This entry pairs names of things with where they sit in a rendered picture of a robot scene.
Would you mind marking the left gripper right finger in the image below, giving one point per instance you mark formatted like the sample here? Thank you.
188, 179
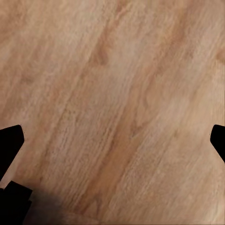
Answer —
217, 139

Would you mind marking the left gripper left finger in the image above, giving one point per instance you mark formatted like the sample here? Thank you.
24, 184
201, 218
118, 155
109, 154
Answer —
11, 140

